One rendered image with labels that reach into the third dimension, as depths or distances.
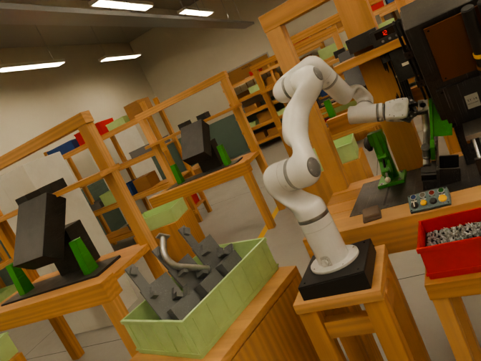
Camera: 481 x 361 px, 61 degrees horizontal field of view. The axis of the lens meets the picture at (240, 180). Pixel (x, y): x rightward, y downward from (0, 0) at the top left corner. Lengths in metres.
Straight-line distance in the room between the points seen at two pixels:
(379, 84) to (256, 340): 1.36
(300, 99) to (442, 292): 0.82
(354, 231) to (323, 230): 0.35
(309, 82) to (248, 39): 10.88
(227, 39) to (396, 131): 10.63
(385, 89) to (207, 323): 1.41
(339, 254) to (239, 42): 11.24
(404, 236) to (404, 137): 0.65
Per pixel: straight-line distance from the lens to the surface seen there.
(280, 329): 1.87
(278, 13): 2.33
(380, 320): 1.53
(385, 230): 1.81
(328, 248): 1.53
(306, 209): 1.48
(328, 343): 1.63
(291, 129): 1.53
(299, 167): 1.41
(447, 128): 1.90
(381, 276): 1.53
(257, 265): 1.90
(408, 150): 2.31
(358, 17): 2.23
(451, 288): 1.52
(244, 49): 12.49
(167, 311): 1.88
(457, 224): 1.65
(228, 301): 1.76
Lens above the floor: 1.60
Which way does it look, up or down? 10 degrees down
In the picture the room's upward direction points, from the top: 25 degrees counter-clockwise
